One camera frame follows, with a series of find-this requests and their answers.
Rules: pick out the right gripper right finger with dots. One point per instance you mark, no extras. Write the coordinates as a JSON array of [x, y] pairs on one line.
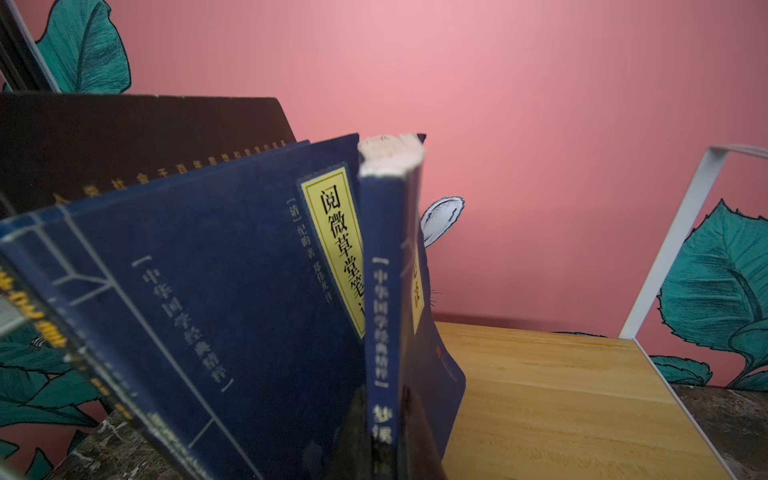
[[418, 457]]

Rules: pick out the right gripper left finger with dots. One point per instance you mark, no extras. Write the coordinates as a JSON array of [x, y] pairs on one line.
[[350, 460]]

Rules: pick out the dark brown book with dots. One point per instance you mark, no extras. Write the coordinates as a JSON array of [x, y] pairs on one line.
[[60, 148]]

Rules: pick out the white metal wooden shelf rack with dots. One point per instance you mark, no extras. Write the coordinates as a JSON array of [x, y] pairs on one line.
[[568, 406]]

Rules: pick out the black frame post left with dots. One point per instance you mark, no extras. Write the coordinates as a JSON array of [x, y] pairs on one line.
[[22, 64]]

